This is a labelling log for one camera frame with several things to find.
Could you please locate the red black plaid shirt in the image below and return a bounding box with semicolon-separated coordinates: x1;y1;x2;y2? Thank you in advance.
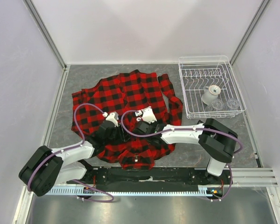
71;70;183;170

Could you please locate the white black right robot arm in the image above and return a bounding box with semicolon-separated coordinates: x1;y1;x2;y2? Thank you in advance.
133;118;238;184

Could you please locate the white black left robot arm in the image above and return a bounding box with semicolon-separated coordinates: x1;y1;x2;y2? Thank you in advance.
19;121;131;196

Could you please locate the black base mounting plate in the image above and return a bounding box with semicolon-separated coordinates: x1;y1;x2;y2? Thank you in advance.
79;166;234;186

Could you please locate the grey ceramic teapot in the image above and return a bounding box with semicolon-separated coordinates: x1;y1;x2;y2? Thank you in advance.
202;85;221;105

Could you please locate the clear glass cup left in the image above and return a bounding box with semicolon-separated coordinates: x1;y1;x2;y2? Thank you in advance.
210;99;224;112

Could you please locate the clear glass cup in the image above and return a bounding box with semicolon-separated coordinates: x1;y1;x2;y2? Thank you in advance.
226;98;240;111
210;99;224;112

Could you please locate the clear glass cup right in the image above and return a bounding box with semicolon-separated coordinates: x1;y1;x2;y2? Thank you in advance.
226;98;240;111

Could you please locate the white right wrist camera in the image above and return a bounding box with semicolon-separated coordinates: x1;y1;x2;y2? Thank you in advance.
135;106;157;124

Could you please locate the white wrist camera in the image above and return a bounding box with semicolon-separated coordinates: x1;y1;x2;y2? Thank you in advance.
135;106;157;124
103;112;119;126

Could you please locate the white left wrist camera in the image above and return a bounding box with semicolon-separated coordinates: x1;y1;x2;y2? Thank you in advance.
103;112;119;126

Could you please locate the light blue cable duct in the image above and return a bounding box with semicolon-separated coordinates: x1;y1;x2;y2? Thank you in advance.
46;185;219;196

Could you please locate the white wire dish rack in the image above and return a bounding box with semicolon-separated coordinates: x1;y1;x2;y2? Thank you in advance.
178;55;246;119

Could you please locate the aluminium frame post left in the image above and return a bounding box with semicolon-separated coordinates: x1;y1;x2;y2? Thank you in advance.
23;0;67;70

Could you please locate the aluminium frame post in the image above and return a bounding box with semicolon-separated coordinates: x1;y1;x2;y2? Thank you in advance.
230;0;271;65
23;0;67;70

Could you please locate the aluminium frame post right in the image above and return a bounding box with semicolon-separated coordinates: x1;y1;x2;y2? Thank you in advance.
230;0;271;65

